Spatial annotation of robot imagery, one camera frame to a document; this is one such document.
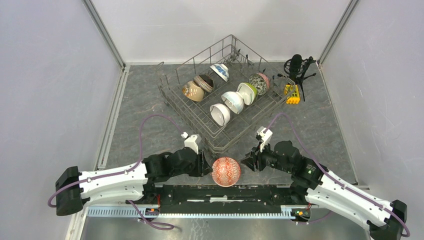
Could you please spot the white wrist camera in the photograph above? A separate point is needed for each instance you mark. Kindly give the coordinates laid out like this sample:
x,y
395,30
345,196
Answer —
x,y
264,136
192,141

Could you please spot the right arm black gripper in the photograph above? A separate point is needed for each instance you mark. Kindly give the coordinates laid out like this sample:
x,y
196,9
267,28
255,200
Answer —
x,y
249,162

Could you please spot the yellow block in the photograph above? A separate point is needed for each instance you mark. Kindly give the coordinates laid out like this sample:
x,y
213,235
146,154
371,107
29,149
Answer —
x,y
292,94

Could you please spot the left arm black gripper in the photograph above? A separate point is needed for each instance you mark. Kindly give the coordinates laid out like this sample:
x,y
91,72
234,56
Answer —
x,y
203,167

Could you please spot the black microphone on tripod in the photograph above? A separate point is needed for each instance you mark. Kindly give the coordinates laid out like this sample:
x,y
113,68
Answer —
x,y
296,68

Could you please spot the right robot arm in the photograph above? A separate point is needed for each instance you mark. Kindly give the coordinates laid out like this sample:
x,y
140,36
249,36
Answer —
x,y
315,184

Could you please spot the blue floral bowl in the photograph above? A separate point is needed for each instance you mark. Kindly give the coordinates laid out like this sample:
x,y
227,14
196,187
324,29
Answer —
x,y
221,70

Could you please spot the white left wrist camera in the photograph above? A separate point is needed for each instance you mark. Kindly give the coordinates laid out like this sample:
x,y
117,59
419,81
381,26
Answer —
x,y
192,141

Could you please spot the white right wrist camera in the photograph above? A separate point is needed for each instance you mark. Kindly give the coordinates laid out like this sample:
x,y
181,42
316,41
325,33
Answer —
x,y
264,136

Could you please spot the green and white bowl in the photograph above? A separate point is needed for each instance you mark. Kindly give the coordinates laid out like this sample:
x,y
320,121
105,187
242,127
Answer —
x,y
248,92

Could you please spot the grey wire dish rack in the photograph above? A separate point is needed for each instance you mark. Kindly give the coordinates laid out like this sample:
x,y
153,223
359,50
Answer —
x,y
224,92

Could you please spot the floral brown patterned bowl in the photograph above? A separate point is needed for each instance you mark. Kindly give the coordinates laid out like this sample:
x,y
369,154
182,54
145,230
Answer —
x,y
261,82

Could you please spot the pink bowl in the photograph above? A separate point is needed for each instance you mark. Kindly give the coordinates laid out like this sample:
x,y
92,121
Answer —
x,y
226,171

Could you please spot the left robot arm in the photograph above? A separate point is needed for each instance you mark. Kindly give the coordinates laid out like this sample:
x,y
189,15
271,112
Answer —
x,y
75,189

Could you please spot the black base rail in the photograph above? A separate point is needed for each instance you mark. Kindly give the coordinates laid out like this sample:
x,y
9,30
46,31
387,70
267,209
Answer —
x,y
215,199

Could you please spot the brown rimmed cream bowl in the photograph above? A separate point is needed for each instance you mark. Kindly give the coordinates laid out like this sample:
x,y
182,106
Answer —
x,y
204,82

